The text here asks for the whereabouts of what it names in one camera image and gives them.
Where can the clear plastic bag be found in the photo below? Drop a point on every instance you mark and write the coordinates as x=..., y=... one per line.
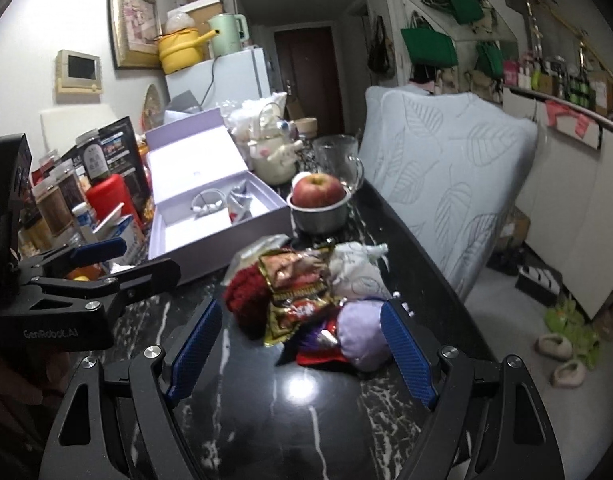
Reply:
x=246, y=115

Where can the beige cup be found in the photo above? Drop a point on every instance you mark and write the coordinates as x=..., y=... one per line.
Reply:
x=306, y=126

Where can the red canister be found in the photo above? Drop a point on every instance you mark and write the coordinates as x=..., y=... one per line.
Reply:
x=111, y=192

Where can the lilac plush pouch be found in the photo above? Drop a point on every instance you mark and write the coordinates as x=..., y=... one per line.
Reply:
x=361, y=335

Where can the clear spice jar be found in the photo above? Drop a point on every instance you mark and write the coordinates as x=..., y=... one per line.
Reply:
x=66, y=195
x=44, y=210

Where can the white and blue carton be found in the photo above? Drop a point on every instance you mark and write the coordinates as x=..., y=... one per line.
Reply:
x=129, y=240

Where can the beige intercom panel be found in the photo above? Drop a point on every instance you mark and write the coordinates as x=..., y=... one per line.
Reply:
x=79, y=67

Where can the glass mug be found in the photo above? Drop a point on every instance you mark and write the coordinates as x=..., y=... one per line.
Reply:
x=336, y=157

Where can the dark hanging bag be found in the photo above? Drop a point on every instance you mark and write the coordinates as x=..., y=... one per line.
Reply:
x=381, y=50

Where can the cardboard box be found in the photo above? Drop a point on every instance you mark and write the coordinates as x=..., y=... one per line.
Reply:
x=206, y=12
x=514, y=230

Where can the citrus fruit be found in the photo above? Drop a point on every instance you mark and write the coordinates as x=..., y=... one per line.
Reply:
x=81, y=274

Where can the row of bottles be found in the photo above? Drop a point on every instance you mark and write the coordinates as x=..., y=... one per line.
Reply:
x=556, y=80

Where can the purple fluffy item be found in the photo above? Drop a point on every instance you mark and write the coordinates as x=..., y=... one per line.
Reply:
x=314, y=337

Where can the yellow enamel pot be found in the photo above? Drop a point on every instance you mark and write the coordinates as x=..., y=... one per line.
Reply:
x=181, y=50

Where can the lilac gift box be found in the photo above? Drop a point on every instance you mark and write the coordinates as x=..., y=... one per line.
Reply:
x=196, y=150

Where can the red packet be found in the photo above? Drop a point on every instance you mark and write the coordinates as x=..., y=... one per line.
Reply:
x=321, y=358

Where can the dark jar with grey label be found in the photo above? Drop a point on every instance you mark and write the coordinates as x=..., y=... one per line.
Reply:
x=94, y=157

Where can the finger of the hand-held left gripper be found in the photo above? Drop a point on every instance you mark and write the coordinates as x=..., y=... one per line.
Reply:
x=146, y=275
x=99, y=250

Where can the metal bowl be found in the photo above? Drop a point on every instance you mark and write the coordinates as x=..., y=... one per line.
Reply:
x=319, y=220

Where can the pink cloth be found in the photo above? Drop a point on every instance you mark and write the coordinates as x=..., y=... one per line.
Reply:
x=566, y=117

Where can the white ceramic teapot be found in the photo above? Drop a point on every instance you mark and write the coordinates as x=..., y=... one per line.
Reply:
x=271, y=165

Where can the pale green kettle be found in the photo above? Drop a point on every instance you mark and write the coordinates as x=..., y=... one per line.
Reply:
x=226, y=35

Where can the black striped box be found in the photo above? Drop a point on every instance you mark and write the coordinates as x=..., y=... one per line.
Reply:
x=539, y=282

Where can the red fluffy toy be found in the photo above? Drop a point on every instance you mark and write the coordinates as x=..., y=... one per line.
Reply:
x=246, y=295

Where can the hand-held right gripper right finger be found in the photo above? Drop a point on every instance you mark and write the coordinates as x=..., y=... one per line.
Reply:
x=406, y=360

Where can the dark wooden door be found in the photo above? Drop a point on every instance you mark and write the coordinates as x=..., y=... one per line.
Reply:
x=306, y=75

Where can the white plastic bag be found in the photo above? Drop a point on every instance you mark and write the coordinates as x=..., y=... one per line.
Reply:
x=179, y=22

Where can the clear plastic packet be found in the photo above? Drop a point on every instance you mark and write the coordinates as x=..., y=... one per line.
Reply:
x=251, y=255

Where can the person's left hand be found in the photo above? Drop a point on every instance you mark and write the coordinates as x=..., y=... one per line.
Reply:
x=16, y=375

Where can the gold framed picture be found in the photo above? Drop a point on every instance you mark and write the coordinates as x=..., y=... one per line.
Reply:
x=136, y=20

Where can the silver packet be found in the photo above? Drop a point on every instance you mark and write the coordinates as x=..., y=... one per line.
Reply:
x=241, y=200

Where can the red apple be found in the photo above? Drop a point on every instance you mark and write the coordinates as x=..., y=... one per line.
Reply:
x=316, y=190

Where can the gold snack packet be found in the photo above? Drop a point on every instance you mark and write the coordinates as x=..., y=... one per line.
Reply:
x=296, y=285

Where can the green plush slippers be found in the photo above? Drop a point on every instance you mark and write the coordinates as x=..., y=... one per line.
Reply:
x=569, y=320

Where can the white fridge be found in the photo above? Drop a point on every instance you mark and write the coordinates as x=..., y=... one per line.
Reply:
x=236, y=77

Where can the light blue leaf cushion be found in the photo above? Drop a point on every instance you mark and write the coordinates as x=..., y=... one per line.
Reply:
x=451, y=170

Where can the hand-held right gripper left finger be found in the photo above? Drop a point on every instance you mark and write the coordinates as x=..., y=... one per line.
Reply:
x=196, y=350

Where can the woven fan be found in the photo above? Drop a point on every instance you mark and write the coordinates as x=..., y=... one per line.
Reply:
x=152, y=107

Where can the white counter cabinet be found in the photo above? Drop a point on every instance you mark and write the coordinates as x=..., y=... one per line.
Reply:
x=561, y=200

